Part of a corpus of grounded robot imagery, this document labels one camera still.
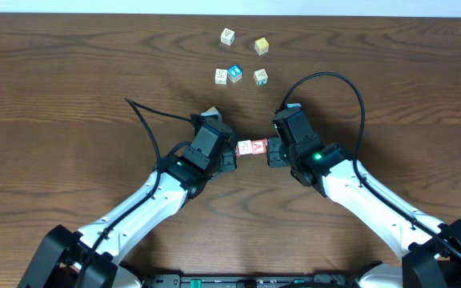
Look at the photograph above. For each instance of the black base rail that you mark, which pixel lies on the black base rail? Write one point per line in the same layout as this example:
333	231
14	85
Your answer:
247	281

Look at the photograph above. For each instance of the white dragonfly block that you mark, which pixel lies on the white dragonfly block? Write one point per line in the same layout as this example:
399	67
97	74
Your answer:
212	113

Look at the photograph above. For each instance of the red A block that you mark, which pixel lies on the red A block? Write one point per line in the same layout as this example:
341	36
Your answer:
259	146

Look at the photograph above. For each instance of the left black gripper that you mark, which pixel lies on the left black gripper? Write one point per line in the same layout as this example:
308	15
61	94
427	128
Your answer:
227	158

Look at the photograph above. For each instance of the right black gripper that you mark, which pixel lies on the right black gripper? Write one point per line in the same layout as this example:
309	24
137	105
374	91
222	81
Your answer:
272	158

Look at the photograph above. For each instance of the blue top block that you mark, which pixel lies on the blue top block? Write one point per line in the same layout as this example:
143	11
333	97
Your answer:
235	73

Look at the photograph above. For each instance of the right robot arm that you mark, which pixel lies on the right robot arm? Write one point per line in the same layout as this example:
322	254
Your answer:
428	248

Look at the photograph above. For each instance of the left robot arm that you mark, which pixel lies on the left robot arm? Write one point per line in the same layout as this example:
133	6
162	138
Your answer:
91	256

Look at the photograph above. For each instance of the white block green side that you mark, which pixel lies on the white block green side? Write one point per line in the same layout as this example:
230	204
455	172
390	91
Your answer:
261	77

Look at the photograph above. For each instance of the white block number four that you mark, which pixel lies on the white block number four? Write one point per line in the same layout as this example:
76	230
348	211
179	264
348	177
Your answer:
220	76

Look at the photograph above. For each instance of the white block yellow side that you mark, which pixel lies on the white block yellow side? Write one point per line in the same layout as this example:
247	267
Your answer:
244	147

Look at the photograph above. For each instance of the white block top left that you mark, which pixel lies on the white block top left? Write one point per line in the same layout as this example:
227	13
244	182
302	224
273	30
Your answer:
227	36

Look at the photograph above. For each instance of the yellow top block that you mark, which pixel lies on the yellow top block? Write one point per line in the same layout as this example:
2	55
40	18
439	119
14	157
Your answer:
262	46

